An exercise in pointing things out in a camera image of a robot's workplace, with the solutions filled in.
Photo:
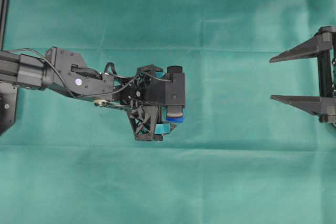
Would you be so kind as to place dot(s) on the blue block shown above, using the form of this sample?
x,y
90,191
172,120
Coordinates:
x,y
175,120

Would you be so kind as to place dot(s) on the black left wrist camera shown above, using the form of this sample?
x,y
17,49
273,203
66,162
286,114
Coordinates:
x,y
168,91

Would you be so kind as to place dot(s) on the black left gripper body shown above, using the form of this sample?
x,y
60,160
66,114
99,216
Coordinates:
x,y
148,121

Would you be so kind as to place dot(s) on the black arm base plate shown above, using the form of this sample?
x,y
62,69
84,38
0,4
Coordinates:
x,y
8,106

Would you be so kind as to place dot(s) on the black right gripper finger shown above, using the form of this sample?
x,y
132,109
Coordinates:
x,y
309,104
306,50

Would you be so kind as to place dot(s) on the black aluminium frame rail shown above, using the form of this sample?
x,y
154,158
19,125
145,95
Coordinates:
x,y
4,11

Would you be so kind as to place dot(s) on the green table cloth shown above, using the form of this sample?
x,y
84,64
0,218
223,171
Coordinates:
x,y
238,157

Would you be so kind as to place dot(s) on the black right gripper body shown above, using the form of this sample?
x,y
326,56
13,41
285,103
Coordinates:
x,y
326,73

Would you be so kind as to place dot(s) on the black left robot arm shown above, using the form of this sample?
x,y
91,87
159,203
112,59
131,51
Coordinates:
x,y
61,71

